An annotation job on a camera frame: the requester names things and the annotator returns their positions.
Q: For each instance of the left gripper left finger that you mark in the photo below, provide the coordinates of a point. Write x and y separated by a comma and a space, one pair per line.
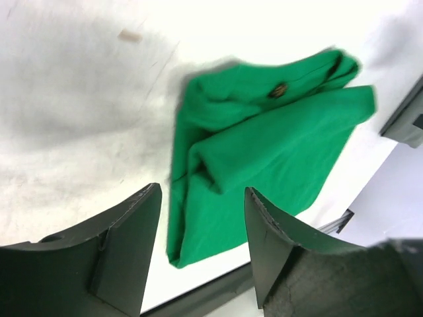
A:
98, 267

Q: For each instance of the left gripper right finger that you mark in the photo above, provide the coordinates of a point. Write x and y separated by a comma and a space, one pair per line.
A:
301, 271

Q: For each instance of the green t shirt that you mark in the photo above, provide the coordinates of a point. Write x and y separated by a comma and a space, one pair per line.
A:
279, 129

